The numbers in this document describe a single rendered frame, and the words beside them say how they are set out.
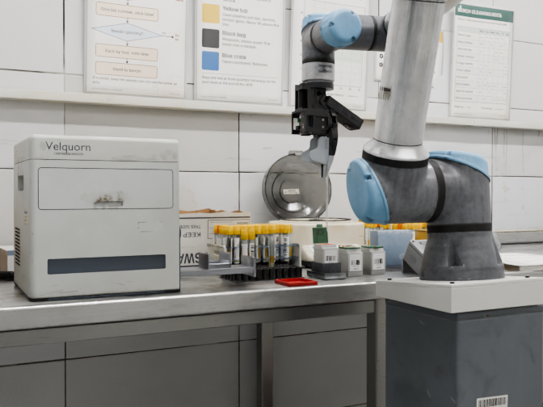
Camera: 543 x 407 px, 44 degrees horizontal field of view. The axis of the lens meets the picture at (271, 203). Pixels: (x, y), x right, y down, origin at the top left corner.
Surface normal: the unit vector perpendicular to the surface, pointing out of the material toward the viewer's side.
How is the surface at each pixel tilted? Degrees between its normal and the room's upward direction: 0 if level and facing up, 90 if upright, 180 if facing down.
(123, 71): 92
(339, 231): 90
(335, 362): 90
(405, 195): 109
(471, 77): 93
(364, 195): 98
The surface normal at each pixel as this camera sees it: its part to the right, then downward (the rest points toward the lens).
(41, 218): 0.45, 0.01
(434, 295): -0.89, 0.00
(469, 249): -0.08, -0.35
